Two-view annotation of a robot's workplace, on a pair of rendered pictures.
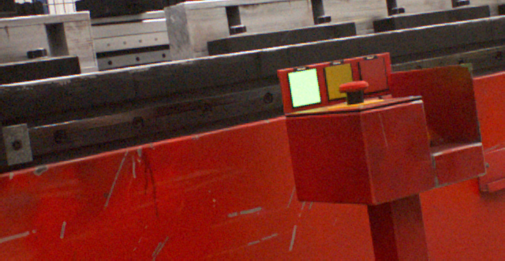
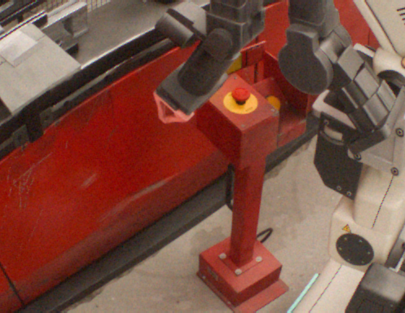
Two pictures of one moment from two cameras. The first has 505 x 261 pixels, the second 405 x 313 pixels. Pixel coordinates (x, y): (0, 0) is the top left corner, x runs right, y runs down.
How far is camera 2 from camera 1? 0.90 m
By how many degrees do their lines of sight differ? 45
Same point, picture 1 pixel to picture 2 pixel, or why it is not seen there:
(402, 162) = (261, 146)
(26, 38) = (52, 33)
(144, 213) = (106, 119)
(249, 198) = not seen: hidden behind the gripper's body
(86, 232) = (77, 140)
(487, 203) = not seen: hidden behind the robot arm
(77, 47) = (78, 24)
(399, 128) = (262, 132)
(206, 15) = not seen: outside the picture
